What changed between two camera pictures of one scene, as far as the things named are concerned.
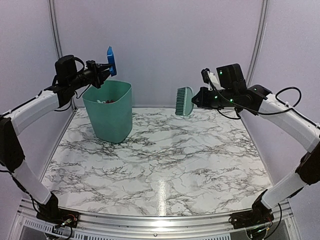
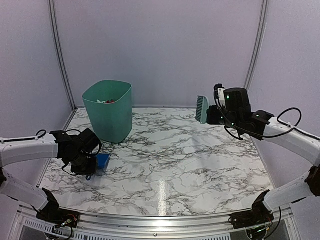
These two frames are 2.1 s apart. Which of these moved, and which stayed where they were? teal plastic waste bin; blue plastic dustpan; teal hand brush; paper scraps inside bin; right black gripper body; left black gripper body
Moved: blue plastic dustpan; left black gripper body; teal hand brush; right black gripper body
Stayed: paper scraps inside bin; teal plastic waste bin
